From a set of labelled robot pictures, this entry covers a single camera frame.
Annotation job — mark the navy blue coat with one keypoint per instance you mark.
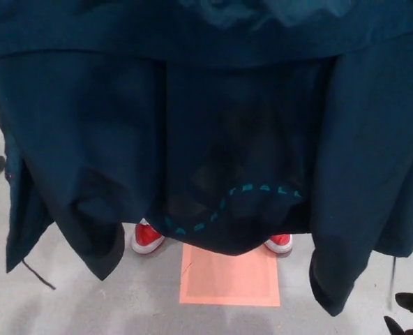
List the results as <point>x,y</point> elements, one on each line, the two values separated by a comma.
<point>88,122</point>

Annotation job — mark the person's left red white sneaker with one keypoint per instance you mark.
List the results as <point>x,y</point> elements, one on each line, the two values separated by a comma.
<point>279,242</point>

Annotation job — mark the person's red white sneaker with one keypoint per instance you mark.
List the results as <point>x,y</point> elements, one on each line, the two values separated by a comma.
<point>147,237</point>
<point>279,242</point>

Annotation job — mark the person's right red white sneaker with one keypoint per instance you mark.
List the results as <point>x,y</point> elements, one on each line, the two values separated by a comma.
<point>147,237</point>

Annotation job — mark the orange tape floor marker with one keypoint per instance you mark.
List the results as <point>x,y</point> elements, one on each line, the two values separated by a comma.
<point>227,279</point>

